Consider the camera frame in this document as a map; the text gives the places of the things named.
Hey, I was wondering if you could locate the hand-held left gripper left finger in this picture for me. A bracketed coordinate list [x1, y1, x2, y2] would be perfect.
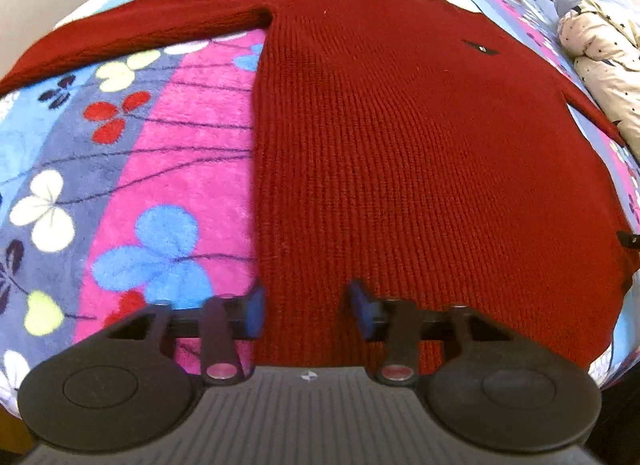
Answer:
[106, 284, 269, 387]

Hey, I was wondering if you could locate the floral striped fleece blanket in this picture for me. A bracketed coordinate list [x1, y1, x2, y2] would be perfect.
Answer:
[0, 0, 640, 413]

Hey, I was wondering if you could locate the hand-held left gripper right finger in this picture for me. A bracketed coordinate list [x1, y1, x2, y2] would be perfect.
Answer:
[347, 279, 517, 387]

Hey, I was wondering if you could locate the red knitted sweater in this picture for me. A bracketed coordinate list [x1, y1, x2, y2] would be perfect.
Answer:
[0, 0, 640, 377]

